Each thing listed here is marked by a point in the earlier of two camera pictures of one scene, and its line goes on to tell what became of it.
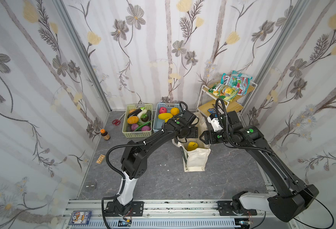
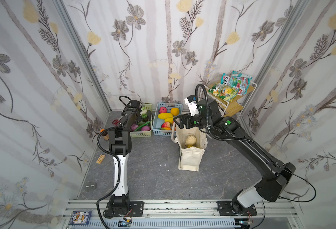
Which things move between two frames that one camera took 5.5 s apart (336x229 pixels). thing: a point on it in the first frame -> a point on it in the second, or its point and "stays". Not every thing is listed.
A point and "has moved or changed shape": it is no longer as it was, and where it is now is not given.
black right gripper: [205, 137] -> [187, 120]
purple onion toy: [145, 128] stays
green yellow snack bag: [223, 90] stays
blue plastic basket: [158, 123] stays
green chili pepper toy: [143, 125] stays
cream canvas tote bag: [194, 161] has moved or changed shape
